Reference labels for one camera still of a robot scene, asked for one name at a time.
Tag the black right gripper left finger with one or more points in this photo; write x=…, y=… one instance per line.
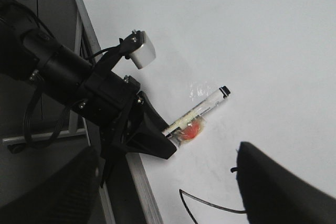
x=68, y=196

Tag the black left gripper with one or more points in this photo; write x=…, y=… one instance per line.
x=106, y=99

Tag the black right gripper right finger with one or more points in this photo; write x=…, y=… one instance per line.
x=272, y=194

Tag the white whiteboard marker with tape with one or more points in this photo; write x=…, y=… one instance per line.
x=189, y=126

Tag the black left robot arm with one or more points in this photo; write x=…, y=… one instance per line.
x=127, y=120

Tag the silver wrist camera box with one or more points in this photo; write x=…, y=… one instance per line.
x=139, y=48

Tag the white whiteboard with aluminium frame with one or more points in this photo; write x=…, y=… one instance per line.
x=277, y=57

